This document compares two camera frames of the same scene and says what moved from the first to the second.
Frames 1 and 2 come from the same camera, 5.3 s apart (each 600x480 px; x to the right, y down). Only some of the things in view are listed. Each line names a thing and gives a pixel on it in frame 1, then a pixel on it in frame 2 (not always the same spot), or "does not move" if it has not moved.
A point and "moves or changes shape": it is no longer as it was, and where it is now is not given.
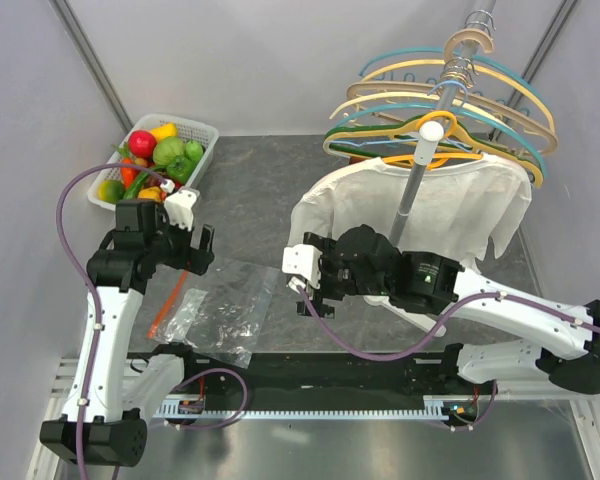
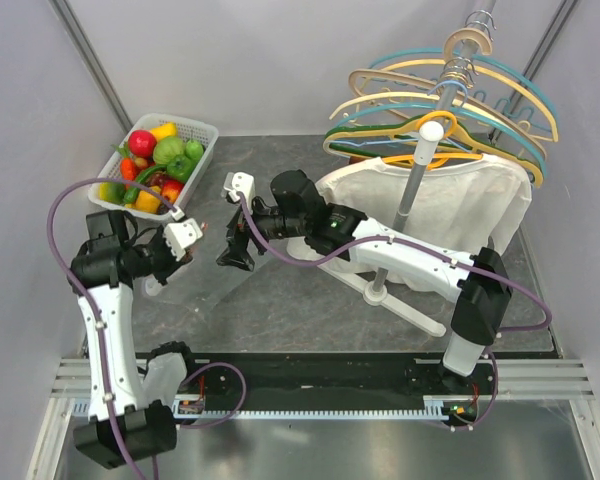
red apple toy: [142, 144] does not move
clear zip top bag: [221, 312] moves or changes shape
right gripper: [327, 256] → [237, 239]
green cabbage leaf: [193, 149] does not move
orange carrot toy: [127, 173] does not move
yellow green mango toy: [110, 191] does not move
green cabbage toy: [168, 149] does not move
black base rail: [309, 385] does not move
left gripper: [190, 259] → [172, 265]
